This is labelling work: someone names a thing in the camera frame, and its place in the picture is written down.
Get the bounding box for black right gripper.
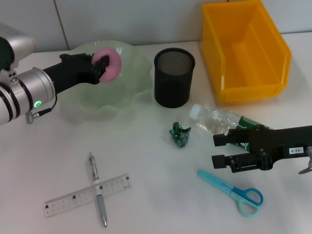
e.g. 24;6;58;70
211;124;312;174

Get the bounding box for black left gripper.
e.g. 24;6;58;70
42;53;111;95

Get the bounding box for pink peach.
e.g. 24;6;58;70
91;47;122;83

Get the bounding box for clear bottle with green label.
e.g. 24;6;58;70
190;103;275;151

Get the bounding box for blue scissors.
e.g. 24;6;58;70
197;169;264;217

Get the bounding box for green plastic wrapper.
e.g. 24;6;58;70
169;121;192;149

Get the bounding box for green glass fruit plate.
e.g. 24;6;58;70
58;40;153;125

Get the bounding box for silver ballpoint pen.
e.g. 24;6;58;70
87;151;108;228

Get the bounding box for transparent plastic ruler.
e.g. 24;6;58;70
43;173;133;218

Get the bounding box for black mesh cup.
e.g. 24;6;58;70
153;47;196;109

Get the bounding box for yellow plastic storage bin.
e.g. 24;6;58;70
201;0;292;105

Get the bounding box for right gripper cable with connector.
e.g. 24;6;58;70
298;145;312;175

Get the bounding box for gripper cable with connector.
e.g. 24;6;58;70
298;145;312;175
25;94;58;124

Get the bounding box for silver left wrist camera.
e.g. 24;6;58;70
0;21;36;72

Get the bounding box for left gripper cable with connector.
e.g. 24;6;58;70
25;94;58;124

